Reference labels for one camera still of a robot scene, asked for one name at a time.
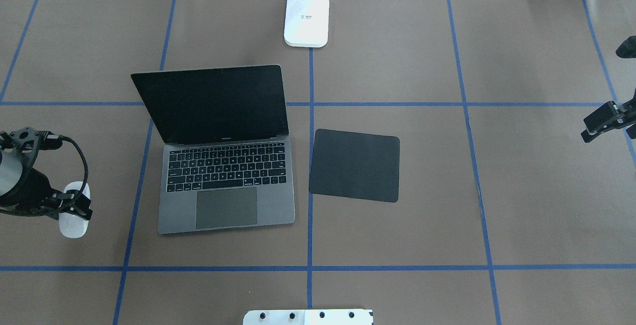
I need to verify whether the white wireless mouse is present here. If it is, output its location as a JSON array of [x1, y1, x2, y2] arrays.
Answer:
[[59, 184, 92, 239]]

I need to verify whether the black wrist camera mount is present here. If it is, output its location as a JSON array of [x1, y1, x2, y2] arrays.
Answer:
[[0, 127, 63, 168]]

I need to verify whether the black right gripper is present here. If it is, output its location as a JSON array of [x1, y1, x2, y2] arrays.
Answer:
[[581, 36, 636, 143]]

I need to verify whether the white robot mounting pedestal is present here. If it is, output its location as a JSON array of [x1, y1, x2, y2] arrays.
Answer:
[[242, 309, 374, 325]]

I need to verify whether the grey laptop computer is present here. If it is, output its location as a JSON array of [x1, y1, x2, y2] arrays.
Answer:
[[131, 65, 296, 235]]

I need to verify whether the black mouse pad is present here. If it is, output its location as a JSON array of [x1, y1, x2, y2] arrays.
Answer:
[[309, 129, 400, 203]]

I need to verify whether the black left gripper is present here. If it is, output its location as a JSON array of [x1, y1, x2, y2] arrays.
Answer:
[[1, 169, 93, 220]]

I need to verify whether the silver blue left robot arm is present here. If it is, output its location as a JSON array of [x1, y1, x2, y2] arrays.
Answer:
[[0, 151, 93, 221]]

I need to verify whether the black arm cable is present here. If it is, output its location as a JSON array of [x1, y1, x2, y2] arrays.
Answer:
[[50, 135, 90, 201]]

